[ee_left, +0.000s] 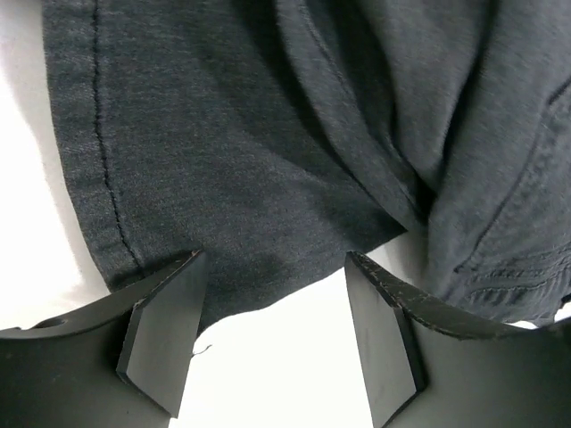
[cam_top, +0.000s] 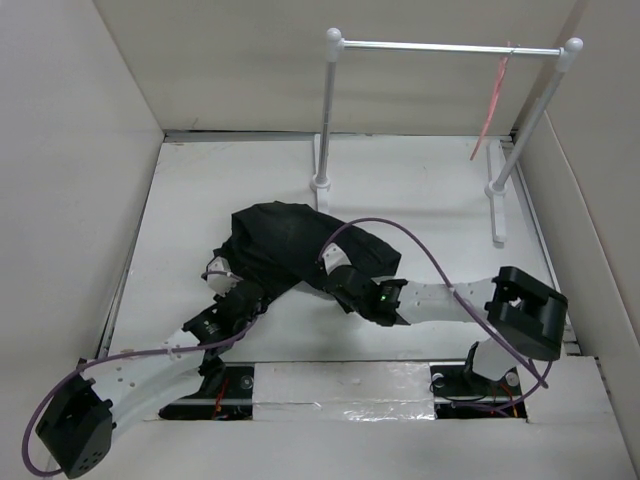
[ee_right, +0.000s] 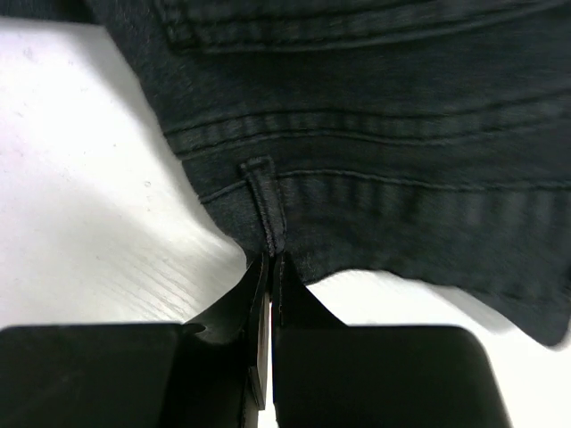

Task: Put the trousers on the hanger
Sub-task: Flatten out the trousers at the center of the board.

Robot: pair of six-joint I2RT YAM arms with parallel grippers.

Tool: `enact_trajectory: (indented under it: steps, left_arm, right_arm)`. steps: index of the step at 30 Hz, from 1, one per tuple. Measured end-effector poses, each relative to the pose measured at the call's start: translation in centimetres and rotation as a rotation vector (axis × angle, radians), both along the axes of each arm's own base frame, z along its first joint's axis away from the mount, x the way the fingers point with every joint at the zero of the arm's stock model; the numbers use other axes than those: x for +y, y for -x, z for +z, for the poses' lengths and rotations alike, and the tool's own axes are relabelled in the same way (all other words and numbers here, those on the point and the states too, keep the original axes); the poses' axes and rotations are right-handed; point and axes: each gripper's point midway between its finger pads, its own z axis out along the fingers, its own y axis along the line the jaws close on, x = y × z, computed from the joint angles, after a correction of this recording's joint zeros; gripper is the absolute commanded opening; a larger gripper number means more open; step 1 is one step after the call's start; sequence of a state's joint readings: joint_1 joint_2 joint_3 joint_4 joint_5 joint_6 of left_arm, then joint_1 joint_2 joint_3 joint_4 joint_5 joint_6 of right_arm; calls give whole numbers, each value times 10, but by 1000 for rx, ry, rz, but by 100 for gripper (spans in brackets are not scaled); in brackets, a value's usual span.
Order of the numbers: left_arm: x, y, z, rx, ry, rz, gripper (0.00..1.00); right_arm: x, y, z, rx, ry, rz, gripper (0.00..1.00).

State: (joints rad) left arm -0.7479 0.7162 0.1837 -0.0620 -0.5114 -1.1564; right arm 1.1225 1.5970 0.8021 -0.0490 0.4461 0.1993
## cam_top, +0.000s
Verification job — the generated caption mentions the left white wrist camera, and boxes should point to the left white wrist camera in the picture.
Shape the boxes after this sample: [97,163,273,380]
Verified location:
[201,256,239,296]

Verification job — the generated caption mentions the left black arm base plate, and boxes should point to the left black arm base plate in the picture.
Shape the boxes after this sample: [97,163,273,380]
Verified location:
[158,363,255,421]

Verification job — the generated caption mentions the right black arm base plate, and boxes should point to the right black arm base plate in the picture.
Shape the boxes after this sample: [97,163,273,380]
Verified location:
[429,364,527,420]

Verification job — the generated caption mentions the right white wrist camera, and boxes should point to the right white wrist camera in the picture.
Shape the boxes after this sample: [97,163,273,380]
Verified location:
[321,243,351,275]

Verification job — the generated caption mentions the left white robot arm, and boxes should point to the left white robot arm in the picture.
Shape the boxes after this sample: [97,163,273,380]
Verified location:
[35,280,265,479]

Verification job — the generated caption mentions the white and silver clothes rack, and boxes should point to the white and silver clothes rack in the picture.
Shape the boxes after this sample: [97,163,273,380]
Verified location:
[310,28,584,245]

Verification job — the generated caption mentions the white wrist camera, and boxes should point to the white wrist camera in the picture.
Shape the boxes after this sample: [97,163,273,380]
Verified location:
[201,256,239,296]
[321,243,351,275]

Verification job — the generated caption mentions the silver foil covered panel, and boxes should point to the silver foil covered panel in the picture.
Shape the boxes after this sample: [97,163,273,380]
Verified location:
[252,361,436,422]

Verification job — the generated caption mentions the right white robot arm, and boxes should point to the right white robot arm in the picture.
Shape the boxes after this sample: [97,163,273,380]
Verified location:
[325,265,568,394]

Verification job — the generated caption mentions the pink clothes hanger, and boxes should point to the pink clothes hanger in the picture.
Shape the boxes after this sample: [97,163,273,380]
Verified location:
[469,53,511,161]

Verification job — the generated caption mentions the black trousers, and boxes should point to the black trousers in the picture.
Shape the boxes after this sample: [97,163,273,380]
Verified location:
[213,201,407,326]

